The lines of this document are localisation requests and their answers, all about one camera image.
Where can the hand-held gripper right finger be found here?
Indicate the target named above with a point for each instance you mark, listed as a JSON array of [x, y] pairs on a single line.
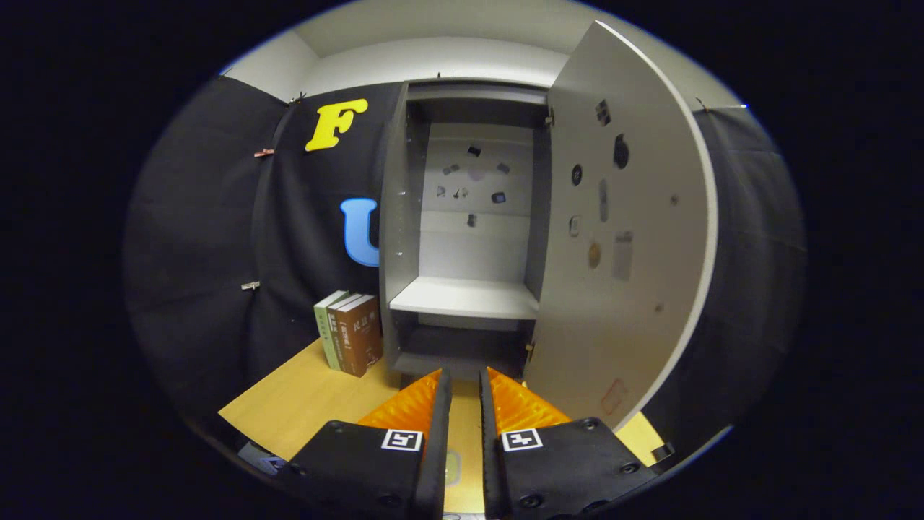
[[492, 469]]

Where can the thick brown book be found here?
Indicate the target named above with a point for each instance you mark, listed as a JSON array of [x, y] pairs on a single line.
[[361, 339]]

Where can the small black object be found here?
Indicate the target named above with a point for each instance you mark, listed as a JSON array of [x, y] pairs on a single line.
[[660, 455]]

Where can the grey blue object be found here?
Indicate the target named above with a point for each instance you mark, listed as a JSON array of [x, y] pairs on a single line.
[[261, 458]]

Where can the white cabinet shelf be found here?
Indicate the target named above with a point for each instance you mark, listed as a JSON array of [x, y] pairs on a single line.
[[462, 297]]

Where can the black backdrop cloth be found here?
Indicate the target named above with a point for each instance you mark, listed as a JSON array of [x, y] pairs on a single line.
[[202, 238]]

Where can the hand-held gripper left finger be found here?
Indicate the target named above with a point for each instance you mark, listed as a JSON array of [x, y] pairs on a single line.
[[437, 469]]

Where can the beige cabinet door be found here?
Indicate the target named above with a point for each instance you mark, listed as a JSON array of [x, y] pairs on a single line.
[[635, 325]]

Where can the thin brown book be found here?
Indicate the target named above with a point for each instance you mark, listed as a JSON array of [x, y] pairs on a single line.
[[333, 339]]

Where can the dark grey cabinet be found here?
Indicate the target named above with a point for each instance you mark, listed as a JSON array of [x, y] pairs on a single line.
[[395, 217]]

